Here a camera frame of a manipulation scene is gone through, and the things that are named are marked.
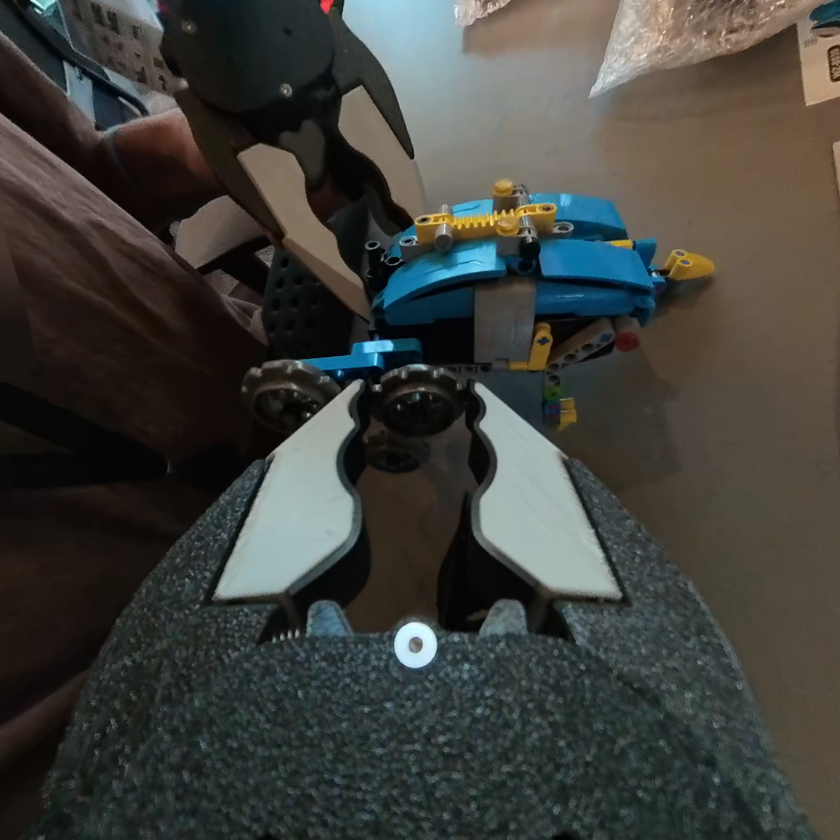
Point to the small bubble wrap bag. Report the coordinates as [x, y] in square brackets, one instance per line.
[492, 10]

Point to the person's brown shirt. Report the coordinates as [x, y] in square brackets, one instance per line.
[98, 328]

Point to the blue sticker sheet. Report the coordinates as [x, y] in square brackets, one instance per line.
[823, 59]

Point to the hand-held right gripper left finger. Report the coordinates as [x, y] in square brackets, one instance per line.
[289, 525]

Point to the black perforated armrest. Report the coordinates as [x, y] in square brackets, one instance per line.
[302, 315]

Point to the large bubble wrap bag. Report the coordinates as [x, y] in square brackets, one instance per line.
[689, 39]

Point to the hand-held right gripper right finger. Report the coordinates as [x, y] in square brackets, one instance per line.
[544, 525]

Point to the blue beam with grey wheel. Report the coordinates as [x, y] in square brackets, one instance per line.
[367, 358]

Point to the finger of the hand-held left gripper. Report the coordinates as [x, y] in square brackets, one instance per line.
[308, 223]
[387, 164]

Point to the blue brick-built toy model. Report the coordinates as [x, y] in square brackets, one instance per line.
[525, 282]

